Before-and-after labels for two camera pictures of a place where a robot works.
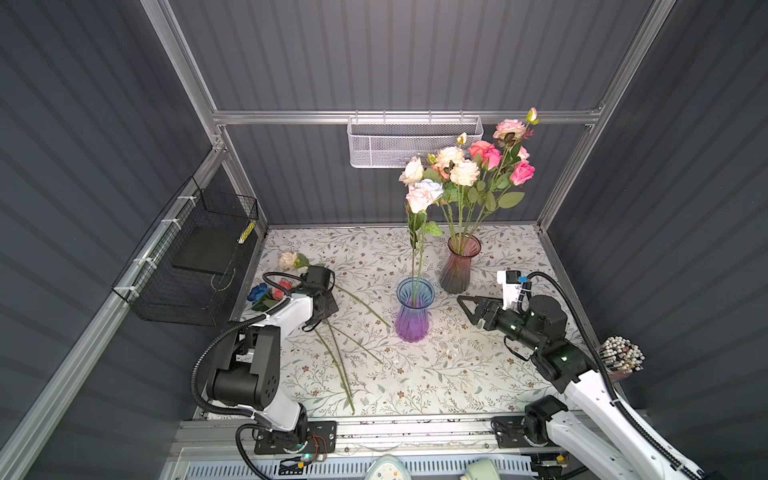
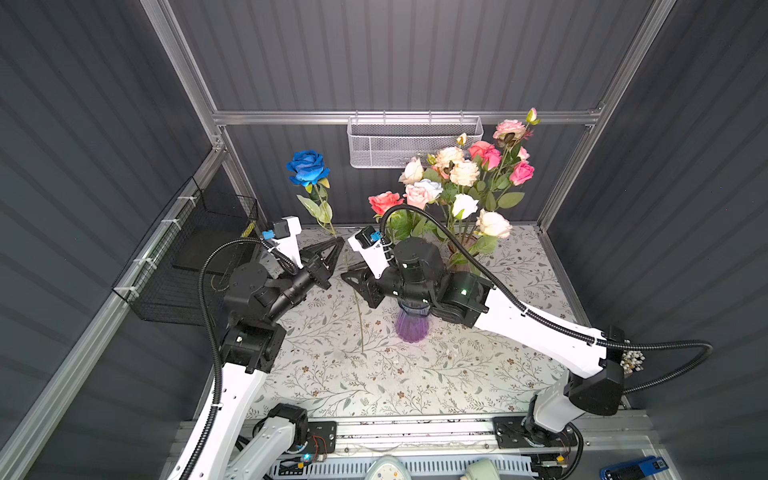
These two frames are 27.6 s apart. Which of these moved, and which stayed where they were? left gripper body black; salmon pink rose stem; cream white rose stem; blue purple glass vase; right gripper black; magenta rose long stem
Moved: right gripper black; left gripper body black
Stayed: blue purple glass vase; cream white rose stem; salmon pink rose stem; magenta rose long stem
